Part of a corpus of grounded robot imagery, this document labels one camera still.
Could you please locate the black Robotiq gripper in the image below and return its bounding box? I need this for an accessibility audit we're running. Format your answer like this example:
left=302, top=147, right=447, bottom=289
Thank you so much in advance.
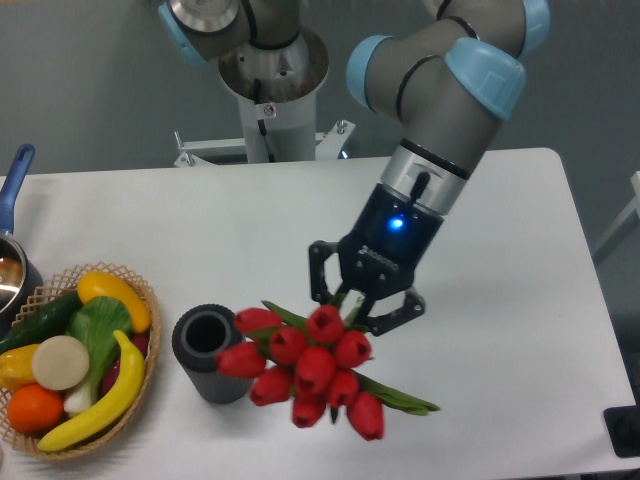
left=308, top=184, right=443, bottom=336

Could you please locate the red tulip bouquet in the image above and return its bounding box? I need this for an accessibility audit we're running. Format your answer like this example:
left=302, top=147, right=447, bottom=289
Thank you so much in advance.
left=214, top=300, right=440, bottom=441

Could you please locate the dark grey ribbed vase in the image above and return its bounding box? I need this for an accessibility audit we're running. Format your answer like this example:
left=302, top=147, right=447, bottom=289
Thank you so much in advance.
left=171, top=304, right=252, bottom=405

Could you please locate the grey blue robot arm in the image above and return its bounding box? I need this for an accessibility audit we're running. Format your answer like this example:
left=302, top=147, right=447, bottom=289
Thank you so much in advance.
left=158, top=1, right=550, bottom=336

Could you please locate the dark red vegetable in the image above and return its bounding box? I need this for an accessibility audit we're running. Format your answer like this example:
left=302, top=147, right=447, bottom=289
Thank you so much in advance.
left=100, top=332, right=149, bottom=397

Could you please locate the yellow banana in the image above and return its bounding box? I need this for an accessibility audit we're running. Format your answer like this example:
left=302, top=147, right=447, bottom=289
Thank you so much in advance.
left=37, top=330, right=145, bottom=453

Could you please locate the yellow squash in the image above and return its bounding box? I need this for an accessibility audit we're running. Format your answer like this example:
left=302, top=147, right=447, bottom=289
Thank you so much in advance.
left=77, top=270, right=151, bottom=333

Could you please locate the green bok choy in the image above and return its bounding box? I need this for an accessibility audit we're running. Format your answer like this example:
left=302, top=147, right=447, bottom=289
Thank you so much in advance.
left=64, top=296, right=132, bottom=416

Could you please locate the black device at table edge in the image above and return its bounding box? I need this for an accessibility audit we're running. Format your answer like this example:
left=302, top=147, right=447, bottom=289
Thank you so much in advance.
left=603, top=405, right=639, bottom=458

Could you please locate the woven wicker basket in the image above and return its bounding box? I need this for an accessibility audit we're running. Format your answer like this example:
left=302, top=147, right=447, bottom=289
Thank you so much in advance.
left=1, top=262, right=162, bottom=461

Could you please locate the green cucumber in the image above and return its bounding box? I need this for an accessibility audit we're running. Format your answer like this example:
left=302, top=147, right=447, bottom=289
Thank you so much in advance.
left=1, top=290, right=82, bottom=354

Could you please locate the beige round disc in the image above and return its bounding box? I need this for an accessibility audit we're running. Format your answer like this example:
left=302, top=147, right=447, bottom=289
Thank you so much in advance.
left=31, top=335, right=90, bottom=391

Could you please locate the orange fruit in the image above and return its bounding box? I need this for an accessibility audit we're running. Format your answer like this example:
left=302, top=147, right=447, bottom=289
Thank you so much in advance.
left=7, top=384, right=64, bottom=433

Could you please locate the yellow bell pepper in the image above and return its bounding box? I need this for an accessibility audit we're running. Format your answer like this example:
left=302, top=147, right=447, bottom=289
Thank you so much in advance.
left=1, top=344, right=39, bottom=391

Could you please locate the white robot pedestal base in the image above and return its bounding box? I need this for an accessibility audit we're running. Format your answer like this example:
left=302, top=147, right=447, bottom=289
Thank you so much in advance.
left=174, top=27, right=356, bottom=167

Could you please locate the white frame at right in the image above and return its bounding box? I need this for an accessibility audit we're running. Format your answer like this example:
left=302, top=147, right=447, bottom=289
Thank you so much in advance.
left=592, top=171, right=639, bottom=267

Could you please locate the blue handled steel pot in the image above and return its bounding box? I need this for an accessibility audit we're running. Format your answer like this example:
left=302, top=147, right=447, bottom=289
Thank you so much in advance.
left=1, top=144, right=42, bottom=337

